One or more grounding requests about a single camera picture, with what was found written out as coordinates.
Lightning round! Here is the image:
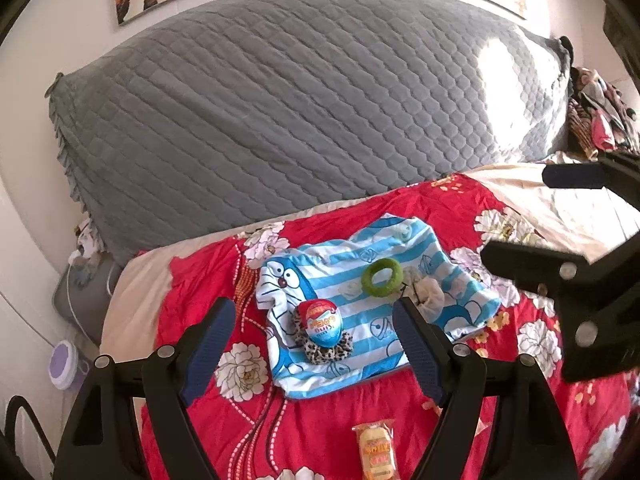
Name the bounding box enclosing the red floral blanket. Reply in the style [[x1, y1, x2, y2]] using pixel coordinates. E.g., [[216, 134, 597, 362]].
[[140, 172, 640, 480]]

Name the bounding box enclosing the leopard print scrunchie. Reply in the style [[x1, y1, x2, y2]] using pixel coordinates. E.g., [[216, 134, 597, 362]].
[[287, 305, 353, 365]]

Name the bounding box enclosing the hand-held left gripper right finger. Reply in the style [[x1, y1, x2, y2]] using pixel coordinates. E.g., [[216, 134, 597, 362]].
[[391, 296, 581, 480]]

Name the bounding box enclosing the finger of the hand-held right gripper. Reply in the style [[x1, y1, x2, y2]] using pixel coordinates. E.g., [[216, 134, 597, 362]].
[[541, 152, 640, 192], [480, 232, 640, 383]]

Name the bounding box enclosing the red and blue toy egg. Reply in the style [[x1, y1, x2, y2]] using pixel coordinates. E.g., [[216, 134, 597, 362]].
[[298, 299, 345, 348]]

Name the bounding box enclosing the blue striped cartoon cloth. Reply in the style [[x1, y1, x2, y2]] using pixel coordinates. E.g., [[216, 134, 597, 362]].
[[256, 213, 502, 401]]

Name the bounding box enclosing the purple and white round device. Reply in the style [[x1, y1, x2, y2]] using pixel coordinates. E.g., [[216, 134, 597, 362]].
[[48, 341, 91, 391]]

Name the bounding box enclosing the dark box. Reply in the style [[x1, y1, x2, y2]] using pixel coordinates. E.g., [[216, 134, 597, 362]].
[[602, 5, 640, 71]]

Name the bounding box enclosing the grey quilted headboard cover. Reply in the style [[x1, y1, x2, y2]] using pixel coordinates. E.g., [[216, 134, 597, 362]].
[[44, 0, 575, 268]]

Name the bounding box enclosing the yellow snack packet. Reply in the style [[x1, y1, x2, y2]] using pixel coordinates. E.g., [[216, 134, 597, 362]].
[[351, 420, 401, 480]]

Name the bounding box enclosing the pile of patterned clothes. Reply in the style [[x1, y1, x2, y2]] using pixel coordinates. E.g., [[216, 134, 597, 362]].
[[567, 65, 640, 161]]

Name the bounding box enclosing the grey bedside box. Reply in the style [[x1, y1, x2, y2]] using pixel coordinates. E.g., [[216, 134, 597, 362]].
[[51, 255, 123, 347]]

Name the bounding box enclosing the floral cloth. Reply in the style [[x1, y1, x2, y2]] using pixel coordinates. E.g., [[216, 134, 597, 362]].
[[75, 217, 106, 261]]

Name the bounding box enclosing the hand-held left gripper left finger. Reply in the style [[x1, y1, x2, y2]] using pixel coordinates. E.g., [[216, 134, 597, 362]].
[[52, 296, 237, 480]]

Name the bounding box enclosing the sheer beige scrunchie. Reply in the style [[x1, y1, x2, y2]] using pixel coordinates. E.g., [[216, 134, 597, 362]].
[[407, 275, 445, 321]]

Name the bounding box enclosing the black metal frame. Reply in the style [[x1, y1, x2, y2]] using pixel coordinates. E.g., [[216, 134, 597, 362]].
[[5, 395, 53, 480]]

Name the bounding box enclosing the green ring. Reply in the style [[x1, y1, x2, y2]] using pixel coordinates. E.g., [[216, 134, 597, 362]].
[[361, 258, 401, 297]]

